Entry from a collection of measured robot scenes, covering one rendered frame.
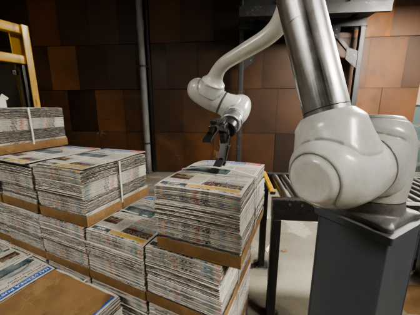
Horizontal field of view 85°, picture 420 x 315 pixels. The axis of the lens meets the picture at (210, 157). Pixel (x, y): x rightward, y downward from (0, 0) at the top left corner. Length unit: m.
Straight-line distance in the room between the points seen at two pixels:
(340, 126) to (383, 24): 4.63
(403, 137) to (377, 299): 0.41
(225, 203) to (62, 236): 0.77
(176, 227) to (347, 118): 0.54
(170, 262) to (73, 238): 0.47
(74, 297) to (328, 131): 1.02
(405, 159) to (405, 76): 4.55
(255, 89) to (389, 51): 2.22
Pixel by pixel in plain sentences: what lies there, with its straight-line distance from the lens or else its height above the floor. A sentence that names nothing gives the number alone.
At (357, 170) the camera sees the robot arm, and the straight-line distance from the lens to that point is 0.49.
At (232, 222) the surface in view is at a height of 0.98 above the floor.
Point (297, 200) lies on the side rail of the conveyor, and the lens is 1.35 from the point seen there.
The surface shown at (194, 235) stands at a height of 0.91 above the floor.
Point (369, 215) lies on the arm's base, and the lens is 0.73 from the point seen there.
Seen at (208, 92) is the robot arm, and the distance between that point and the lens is 0.99.
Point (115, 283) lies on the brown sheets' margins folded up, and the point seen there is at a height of 0.63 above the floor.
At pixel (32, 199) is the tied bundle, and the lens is 1.30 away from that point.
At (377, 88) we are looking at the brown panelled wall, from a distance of 4.98.
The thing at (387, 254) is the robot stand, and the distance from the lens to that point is 0.73.
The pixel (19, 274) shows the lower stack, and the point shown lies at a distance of 1.37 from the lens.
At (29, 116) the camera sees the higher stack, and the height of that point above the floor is 1.24.
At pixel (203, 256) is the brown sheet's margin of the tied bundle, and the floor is 0.85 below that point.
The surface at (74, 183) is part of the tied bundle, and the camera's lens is 1.02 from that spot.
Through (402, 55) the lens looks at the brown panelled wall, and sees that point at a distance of 5.20.
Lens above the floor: 1.30
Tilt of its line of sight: 13 degrees down
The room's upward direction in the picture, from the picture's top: straight up
